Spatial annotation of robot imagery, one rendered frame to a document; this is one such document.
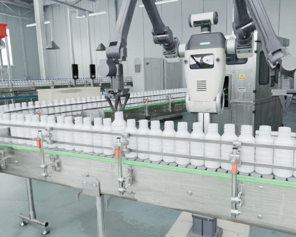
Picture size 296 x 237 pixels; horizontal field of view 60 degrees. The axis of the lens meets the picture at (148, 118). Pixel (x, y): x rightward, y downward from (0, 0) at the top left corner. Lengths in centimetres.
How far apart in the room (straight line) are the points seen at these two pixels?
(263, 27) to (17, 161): 139
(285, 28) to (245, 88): 865
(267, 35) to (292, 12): 1202
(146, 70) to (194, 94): 557
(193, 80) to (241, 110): 315
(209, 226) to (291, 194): 95
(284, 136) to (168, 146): 41
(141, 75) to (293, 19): 799
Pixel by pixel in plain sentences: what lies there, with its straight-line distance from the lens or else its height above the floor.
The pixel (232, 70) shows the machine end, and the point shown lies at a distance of 472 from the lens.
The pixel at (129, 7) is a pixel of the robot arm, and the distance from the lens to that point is 125.
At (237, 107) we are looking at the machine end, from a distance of 471.
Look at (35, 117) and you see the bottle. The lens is 149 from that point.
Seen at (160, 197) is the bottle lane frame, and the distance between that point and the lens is 110.
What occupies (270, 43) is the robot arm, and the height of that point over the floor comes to 146.
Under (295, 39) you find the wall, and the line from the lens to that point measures 1304.
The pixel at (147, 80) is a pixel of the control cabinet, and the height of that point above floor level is 125.
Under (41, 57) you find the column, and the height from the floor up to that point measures 234.
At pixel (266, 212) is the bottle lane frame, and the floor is 88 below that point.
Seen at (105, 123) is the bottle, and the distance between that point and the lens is 117.
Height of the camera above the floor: 135
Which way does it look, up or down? 9 degrees down
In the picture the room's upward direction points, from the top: 2 degrees counter-clockwise
